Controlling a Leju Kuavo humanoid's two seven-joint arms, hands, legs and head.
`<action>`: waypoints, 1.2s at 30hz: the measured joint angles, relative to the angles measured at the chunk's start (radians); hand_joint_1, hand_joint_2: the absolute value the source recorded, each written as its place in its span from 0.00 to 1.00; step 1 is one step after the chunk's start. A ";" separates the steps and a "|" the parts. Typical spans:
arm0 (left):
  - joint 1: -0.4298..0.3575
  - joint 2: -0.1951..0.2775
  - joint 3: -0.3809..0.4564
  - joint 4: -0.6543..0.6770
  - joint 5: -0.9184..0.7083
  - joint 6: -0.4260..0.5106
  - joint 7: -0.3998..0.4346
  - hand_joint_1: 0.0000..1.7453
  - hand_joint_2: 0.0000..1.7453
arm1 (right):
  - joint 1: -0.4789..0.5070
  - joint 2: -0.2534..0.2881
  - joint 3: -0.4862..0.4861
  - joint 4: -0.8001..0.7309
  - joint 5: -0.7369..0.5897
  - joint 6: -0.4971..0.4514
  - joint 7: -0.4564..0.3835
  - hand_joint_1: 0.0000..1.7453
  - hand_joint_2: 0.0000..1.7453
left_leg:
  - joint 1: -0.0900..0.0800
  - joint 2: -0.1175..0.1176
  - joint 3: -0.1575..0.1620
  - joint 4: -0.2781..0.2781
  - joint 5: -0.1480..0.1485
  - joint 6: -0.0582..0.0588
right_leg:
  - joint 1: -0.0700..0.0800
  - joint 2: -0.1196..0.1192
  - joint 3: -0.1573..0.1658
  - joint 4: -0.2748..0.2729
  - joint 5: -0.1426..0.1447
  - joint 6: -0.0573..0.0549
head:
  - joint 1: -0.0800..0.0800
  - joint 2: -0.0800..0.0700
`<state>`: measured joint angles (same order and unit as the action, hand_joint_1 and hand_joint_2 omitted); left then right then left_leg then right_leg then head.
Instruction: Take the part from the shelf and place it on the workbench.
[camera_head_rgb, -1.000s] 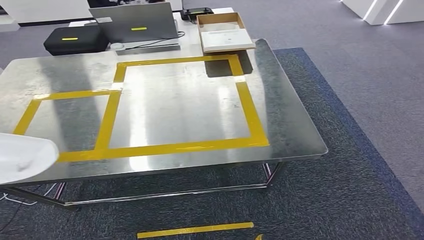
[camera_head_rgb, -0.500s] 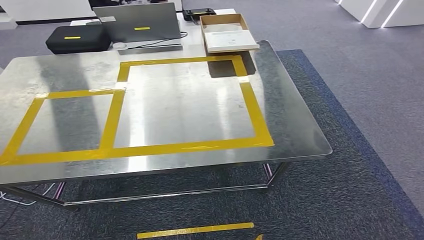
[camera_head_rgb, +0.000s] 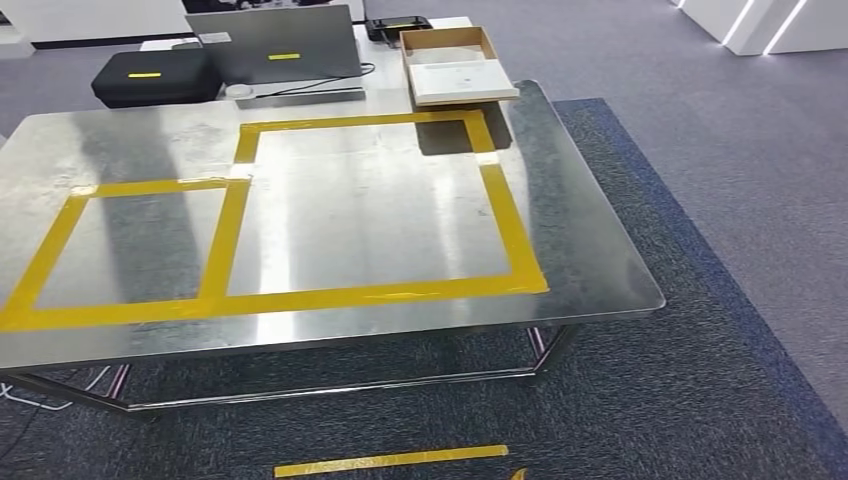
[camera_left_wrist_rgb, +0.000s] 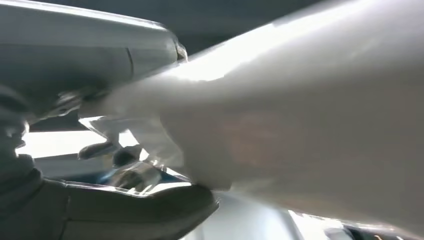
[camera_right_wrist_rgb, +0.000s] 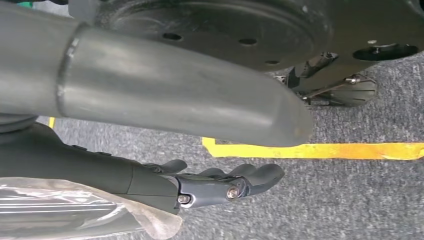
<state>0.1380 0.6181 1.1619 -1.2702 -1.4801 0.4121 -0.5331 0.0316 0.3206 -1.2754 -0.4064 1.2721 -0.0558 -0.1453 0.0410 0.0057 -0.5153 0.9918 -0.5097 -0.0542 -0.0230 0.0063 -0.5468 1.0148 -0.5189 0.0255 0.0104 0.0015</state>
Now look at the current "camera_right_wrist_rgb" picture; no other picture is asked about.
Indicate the yellow floor tape strip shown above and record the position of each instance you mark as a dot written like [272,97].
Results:
[331,150]
[51,122]

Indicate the shiny metal base foot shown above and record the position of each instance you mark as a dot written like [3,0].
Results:
[357,92]

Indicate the clear plastic sheet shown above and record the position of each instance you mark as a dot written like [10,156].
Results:
[66,212]

